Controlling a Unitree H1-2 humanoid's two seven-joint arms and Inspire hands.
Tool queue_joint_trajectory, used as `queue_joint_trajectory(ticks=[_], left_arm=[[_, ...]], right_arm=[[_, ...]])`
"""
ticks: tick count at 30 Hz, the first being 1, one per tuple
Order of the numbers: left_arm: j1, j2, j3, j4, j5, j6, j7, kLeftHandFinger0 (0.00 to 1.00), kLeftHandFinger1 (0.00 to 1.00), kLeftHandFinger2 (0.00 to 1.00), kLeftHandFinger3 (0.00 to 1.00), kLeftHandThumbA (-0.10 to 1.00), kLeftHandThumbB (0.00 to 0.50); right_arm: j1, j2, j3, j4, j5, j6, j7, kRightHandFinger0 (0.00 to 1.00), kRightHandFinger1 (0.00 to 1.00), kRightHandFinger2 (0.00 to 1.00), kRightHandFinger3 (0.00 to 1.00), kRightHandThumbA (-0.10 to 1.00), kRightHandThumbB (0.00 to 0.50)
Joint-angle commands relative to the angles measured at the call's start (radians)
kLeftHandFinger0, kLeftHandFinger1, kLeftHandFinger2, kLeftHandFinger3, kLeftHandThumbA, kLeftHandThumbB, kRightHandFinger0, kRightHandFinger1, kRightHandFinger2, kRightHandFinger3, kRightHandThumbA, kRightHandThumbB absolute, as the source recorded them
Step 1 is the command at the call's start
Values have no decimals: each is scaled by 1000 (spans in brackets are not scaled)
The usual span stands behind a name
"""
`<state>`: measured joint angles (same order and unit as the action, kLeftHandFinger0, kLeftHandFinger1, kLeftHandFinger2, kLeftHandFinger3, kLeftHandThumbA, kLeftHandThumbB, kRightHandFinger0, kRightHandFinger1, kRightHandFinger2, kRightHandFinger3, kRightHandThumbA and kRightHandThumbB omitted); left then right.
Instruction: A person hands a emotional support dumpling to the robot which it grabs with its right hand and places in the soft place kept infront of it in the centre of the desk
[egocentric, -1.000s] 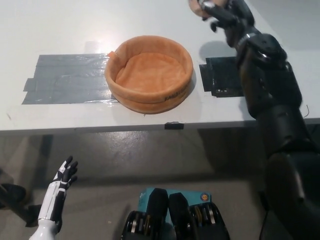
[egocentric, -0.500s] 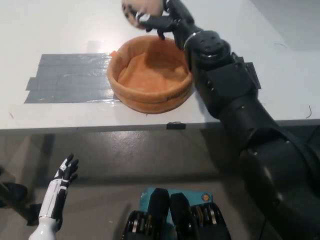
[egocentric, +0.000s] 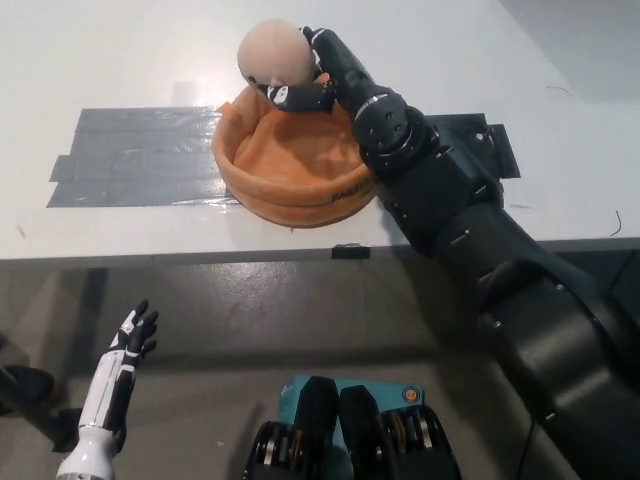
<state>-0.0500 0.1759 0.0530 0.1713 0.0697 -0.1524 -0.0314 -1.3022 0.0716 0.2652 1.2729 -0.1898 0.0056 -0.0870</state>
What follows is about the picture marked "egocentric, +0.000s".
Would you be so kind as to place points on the grey duct tape patch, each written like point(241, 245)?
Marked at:
point(145, 160)

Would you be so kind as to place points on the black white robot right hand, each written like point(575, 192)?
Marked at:
point(340, 65)

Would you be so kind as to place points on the dark table leg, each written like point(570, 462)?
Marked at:
point(96, 305)

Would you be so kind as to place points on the black tape square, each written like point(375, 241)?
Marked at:
point(500, 145)

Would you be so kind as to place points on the black floor block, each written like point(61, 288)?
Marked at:
point(67, 430)

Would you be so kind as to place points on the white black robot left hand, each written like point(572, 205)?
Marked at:
point(115, 380)

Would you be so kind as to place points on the black teal robot torso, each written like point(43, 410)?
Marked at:
point(350, 435)

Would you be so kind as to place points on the beige plush dumpling toy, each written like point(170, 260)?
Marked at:
point(275, 55)

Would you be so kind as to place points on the black shoe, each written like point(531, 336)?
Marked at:
point(27, 387)

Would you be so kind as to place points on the orange soft round basket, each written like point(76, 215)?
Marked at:
point(295, 160)

